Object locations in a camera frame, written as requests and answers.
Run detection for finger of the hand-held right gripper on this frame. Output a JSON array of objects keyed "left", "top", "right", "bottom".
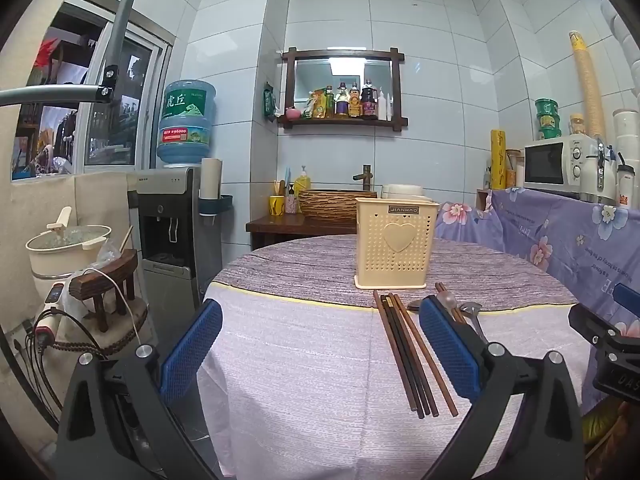
[
  {"left": 568, "top": 304, "right": 632, "bottom": 357},
  {"left": 614, "top": 282, "right": 640, "bottom": 322}
]

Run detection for tall yellow cup stack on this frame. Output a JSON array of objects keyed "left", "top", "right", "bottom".
[{"left": 567, "top": 31, "right": 607, "bottom": 138}]

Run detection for yellow soap bottle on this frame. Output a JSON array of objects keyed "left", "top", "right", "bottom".
[{"left": 294, "top": 165, "right": 312, "bottom": 201}]

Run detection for purple floral cloth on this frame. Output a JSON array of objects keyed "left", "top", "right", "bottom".
[{"left": 432, "top": 187, "right": 640, "bottom": 411}]

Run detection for short white cup stack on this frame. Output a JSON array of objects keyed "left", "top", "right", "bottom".
[{"left": 612, "top": 107, "right": 640, "bottom": 161}]

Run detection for white bottle black lid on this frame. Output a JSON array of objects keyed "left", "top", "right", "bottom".
[{"left": 615, "top": 155, "right": 638, "bottom": 206}]

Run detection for yellow wrapped roll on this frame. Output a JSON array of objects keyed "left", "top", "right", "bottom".
[{"left": 490, "top": 129, "right": 508, "bottom": 191}]

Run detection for dark sauce bottle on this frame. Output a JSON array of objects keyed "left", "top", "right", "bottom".
[{"left": 361, "top": 79, "right": 379, "bottom": 120}]

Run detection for white power strip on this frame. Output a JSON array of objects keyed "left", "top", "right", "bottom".
[{"left": 32, "top": 282, "right": 66, "bottom": 341}]

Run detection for blue water jug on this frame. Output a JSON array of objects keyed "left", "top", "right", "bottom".
[{"left": 156, "top": 79, "right": 218, "bottom": 168}]

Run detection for grey water dispenser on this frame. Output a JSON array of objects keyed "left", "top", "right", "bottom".
[{"left": 127, "top": 167, "right": 223, "bottom": 311}]

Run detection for dark brown chopstick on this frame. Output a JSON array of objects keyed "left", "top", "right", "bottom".
[
  {"left": 387, "top": 295, "right": 438, "bottom": 417},
  {"left": 381, "top": 295, "right": 427, "bottom": 419}
]

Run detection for striped lilac tablecloth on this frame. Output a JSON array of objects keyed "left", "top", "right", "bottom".
[{"left": 197, "top": 234, "right": 593, "bottom": 480}]

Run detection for white paper cup roll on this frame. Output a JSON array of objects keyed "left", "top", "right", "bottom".
[{"left": 199, "top": 157, "right": 223, "bottom": 201}]

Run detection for clear jar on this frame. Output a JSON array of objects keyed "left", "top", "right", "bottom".
[{"left": 505, "top": 149, "right": 525, "bottom": 188}]

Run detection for white lidded container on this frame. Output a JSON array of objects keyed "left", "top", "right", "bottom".
[{"left": 381, "top": 183, "right": 426, "bottom": 201}]

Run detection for white microwave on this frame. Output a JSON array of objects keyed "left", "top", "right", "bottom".
[{"left": 522, "top": 135, "right": 608, "bottom": 193}]

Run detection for woven pattern basin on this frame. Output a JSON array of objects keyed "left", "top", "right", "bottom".
[{"left": 297, "top": 189, "right": 378, "bottom": 223}]

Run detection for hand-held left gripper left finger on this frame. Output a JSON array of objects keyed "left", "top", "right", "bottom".
[{"left": 54, "top": 299, "right": 223, "bottom": 480}]

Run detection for dark wooden stool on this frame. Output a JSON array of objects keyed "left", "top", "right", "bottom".
[{"left": 69, "top": 250, "right": 140, "bottom": 333}]

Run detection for bronze faucet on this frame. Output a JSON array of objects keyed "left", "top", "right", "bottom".
[{"left": 352, "top": 162, "right": 373, "bottom": 192}]

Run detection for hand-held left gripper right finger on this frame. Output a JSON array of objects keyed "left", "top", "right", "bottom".
[{"left": 419, "top": 296, "right": 586, "bottom": 480}]

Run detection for grey metal pole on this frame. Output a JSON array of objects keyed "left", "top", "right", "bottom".
[{"left": 0, "top": 0, "right": 173, "bottom": 108}]

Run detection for beige plastic utensil holder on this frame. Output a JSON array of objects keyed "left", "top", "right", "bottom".
[{"left": 354, "top": 197, "right": 441, "bottom": 290}]

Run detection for glass sliding window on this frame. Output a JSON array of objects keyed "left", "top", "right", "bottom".
[{"left": 12, "top": 0, "right": 176, "bottom": 181}]

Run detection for dark wooden counter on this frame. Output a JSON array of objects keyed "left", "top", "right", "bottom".
[{"left": 245, "top": 212, "right": 358, "bottom": 251}]

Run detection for potted plant leaves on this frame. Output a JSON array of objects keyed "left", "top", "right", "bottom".
[{"left": 582, "top": 400, "right": 640, "bottom": 451}]

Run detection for blue cup holder tray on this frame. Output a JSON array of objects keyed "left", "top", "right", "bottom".
[{"left": 197, "top": 194, "right": 234, "bottom": 217}]

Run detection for tall white cup stack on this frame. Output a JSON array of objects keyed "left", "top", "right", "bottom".
[{"left": 597, "top": 0, "right": 640, "bottom": 101}]

